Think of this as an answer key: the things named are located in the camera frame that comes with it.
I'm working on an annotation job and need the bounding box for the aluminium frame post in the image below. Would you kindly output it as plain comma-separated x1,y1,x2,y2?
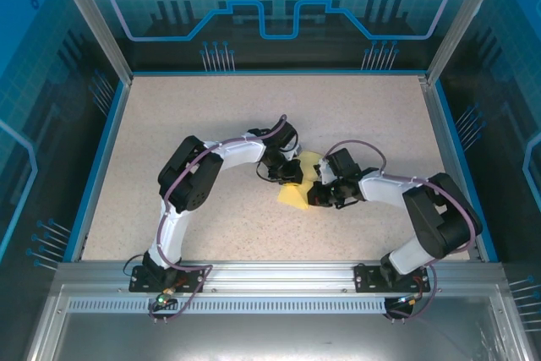
424,0,511,85
46,0,135,85

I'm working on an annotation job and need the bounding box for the blue table border strip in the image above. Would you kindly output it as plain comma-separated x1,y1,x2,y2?
63,68,500,263

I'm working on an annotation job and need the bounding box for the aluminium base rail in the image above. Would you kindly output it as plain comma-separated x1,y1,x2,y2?
54,261,506,294

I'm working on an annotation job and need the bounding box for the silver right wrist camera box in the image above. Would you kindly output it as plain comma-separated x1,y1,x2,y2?
317,156,336,185

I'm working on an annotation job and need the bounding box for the aluminium table side rail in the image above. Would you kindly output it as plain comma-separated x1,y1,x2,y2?
420,75,485,260

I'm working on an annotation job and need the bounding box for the yellow cloth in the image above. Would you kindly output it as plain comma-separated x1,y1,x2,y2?
276,150,326,212

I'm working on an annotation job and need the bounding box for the grey metal tray panel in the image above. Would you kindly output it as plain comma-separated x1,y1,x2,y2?
23,284,536,361

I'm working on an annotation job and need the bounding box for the cable connector with green light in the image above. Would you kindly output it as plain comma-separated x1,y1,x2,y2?
152,287,178,308
395,293,425,308

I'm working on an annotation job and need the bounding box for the slotted metal cable strip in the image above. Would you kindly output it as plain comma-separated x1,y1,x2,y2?
66,298,409,315

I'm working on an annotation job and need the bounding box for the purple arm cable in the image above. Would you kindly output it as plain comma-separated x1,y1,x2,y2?
147,113,289,325
323,139,484,323

